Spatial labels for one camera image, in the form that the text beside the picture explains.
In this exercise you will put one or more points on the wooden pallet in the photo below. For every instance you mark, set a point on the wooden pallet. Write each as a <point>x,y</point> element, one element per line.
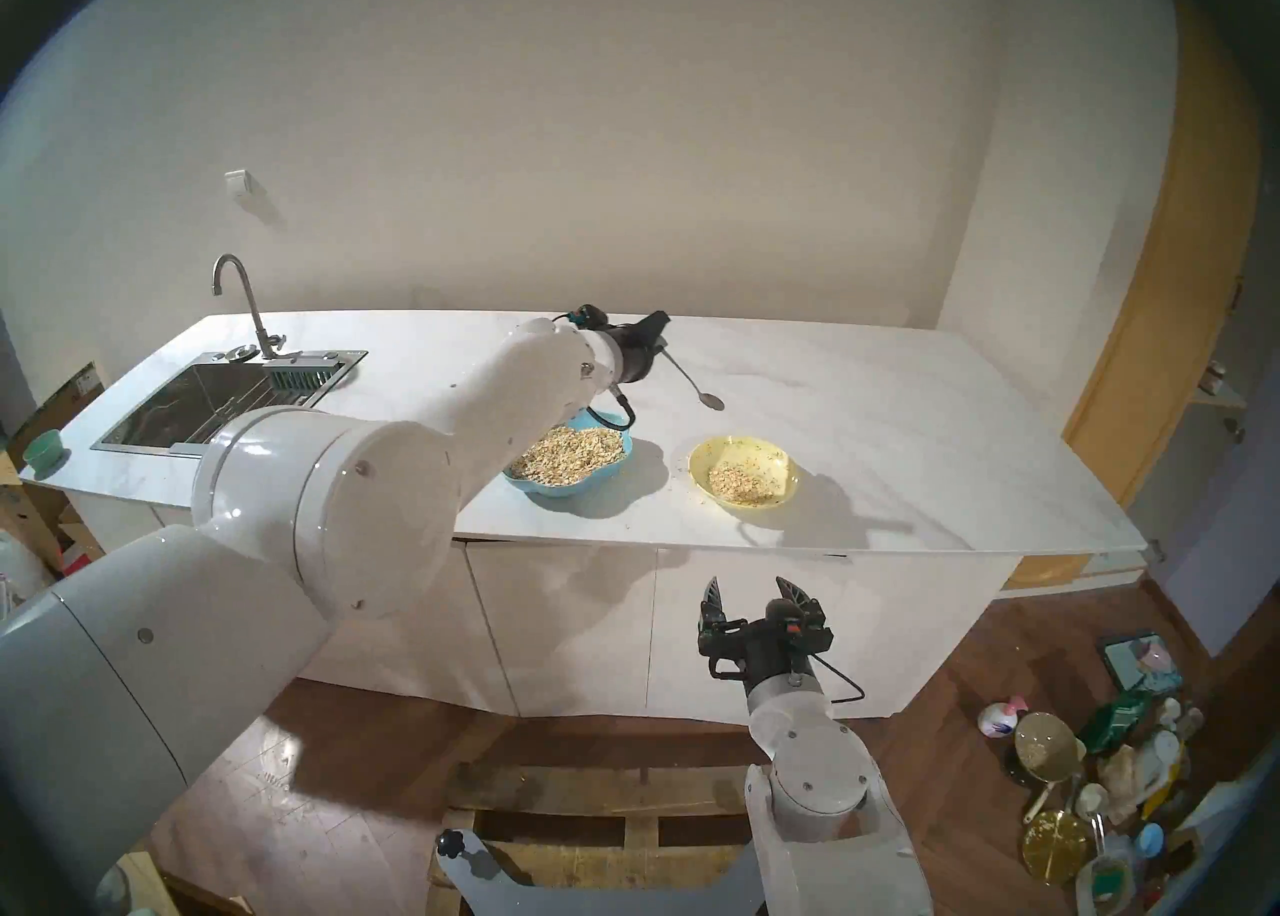
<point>600,794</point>

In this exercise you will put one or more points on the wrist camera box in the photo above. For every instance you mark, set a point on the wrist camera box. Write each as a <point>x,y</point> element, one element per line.
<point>812,632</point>
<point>588,316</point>

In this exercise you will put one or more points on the white pink bottle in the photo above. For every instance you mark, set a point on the white pink bottle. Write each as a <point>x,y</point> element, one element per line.
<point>1000,719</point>

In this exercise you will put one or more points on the black knob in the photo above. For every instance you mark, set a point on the black knob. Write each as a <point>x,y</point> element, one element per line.
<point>452,844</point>

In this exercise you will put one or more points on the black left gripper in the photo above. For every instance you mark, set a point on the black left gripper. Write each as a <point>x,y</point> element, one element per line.
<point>632,352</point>

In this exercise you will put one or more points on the metal spoon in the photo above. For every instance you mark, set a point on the metal spoon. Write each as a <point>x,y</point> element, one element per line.
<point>710,401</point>

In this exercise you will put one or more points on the small jar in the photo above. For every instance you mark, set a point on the small jar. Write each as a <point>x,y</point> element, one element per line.
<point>1213,379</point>

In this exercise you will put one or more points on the small green cup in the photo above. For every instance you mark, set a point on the small green cup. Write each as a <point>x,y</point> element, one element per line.
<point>44,452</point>

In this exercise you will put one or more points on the steel gooseneck faucet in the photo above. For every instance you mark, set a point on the steel gooseneck faucet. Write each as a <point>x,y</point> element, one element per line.
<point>250,309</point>

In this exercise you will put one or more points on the blue flower-shaped bowl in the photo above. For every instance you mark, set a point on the blue flower-shaped bowl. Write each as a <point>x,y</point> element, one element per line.
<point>580,486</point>

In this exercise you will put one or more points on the clear container green content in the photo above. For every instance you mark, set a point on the clear container green content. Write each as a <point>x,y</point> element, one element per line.
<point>1105,884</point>

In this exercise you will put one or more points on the gold mesh strainer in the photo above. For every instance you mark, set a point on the gold mesh strainer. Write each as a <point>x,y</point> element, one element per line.
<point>1048,744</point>

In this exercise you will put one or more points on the white plastic bag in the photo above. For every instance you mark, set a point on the white plastic bag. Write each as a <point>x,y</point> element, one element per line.
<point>20,564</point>

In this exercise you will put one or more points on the yellow floral bowl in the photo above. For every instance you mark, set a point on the yellow floral bowl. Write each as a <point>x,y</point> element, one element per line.
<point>705,459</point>

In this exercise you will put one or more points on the white counter cabinet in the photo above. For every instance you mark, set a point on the white counter cabinet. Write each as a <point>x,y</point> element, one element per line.
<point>600,624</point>

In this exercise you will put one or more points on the brown cardboard box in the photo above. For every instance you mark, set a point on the brown cardboard box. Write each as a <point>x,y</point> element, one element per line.
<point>60,404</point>

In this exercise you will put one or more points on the red box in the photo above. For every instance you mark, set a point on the red box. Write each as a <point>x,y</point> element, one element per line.
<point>78,556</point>

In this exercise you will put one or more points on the oat cereal heap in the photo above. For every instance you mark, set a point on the oat cereal heap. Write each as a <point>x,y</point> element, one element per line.
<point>570,454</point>

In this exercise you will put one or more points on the stainless steel sink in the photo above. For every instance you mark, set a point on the stainless steel sink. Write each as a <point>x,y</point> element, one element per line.
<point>160,404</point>

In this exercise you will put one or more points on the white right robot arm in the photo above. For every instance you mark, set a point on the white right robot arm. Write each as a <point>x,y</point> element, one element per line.
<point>830,804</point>

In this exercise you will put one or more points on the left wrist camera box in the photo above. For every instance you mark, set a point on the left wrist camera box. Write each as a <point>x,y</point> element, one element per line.
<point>588,316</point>

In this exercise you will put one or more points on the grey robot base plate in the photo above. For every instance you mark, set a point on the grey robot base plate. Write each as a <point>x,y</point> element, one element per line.
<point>600,899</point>

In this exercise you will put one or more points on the metal sink rack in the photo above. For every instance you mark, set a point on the metal sink rack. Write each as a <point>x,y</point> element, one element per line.
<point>250,404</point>

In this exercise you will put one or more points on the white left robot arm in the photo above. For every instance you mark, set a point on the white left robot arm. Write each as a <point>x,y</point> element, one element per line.
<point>300,504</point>

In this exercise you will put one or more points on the wooden door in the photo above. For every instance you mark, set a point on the wooden door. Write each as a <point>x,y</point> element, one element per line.
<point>1160,324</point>

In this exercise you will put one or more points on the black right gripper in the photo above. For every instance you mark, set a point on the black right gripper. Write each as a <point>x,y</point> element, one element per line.
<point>760,649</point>

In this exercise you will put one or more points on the small white cup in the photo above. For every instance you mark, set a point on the small white cup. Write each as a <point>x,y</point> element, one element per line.
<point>1092,801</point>

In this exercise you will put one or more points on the small blue cup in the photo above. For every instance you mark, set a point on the small blue cup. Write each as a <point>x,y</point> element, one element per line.
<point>1150,839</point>

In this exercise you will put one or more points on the gold round plate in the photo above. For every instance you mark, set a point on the gold round plate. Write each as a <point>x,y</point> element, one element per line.
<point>1055,844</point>

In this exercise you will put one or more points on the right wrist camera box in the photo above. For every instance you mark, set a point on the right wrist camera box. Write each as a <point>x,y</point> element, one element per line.
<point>812,632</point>

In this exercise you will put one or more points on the green foil bag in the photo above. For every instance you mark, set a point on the green foil bag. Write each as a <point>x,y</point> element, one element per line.
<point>1112,724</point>

